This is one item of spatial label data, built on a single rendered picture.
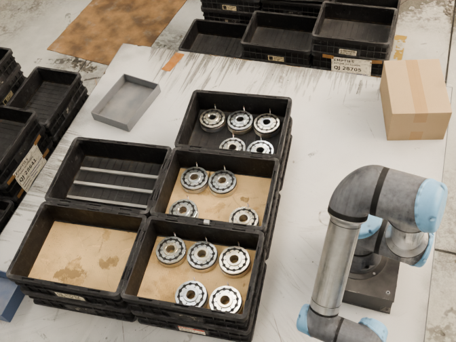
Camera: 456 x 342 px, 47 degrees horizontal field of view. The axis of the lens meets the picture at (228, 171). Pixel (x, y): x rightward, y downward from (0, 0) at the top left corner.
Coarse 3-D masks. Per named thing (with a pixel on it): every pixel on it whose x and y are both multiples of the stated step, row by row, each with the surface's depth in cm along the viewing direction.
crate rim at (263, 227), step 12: (228, 156) 190; (240, 156) 189; (252, 156) 188; (264, 156) 188; (168, 168) 189; (276, 168) 184; (156, 204) 181; (168, 216) 177; (180, 216) 176; (264, 216) 173; (252, 228) 171; (264, 228) 170
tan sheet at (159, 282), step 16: (160, 240) 183; (160, 272) 176; (176, 272) 175; (192, 272) 175; (208, 272) 174; (144, 288) 173; (160, 288) 172; (176, 288) 172; (208, 288) 170; (240, 288) 169; (208, 304) 167; (224, 304) 167
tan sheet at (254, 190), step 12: (180, 168) 201; (240, 180) 195; (252, 180) 194; (264, 180) 194; (180, 192) 195; (204, 192) 193; (240, 192) 192; (252, 192) 191; (264, 192) 190; (168, 204) 192; (204, 204) 190; (216, 204) 190; (228, 204) 189; (240, 204) 188; (252, 204) 188; (264, 204) 187; (204, 216) 187; (216, 216) 187; (228, 216) 186
